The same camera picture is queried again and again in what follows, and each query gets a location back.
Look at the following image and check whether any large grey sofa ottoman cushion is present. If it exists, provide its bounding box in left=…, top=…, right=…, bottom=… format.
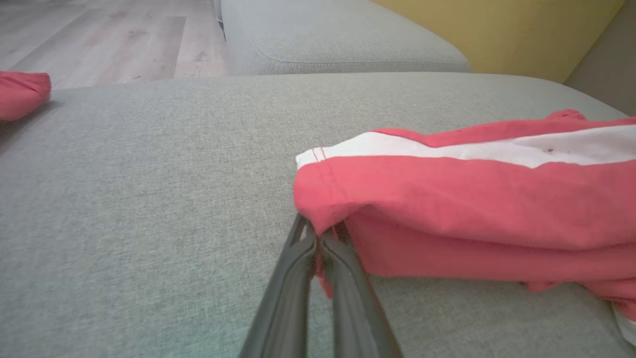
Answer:
left=0, top=72, right=636, bottom=358

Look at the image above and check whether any grey sofa seat cushion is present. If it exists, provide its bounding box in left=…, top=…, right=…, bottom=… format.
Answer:
left=219, top=0, right=471, bottom=76

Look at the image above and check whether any red garment with black lettering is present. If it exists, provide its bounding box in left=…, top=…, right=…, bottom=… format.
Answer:
left=293, top=109, right=636, bottom=349

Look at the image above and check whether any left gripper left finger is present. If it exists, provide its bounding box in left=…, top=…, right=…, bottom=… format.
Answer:
left=238, top=214, right=318, bottom=358

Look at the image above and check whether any yellow sofa back cushion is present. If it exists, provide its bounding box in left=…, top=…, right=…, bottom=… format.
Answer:
left=370, top=0, right=626, bottom=84

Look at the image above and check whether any red and white garment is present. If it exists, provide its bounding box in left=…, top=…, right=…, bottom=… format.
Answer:
left=0, top=71, right=51, bottom=122

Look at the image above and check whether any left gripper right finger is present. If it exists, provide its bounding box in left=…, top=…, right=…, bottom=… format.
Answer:
left=320, top=224, right=403, bottom=358

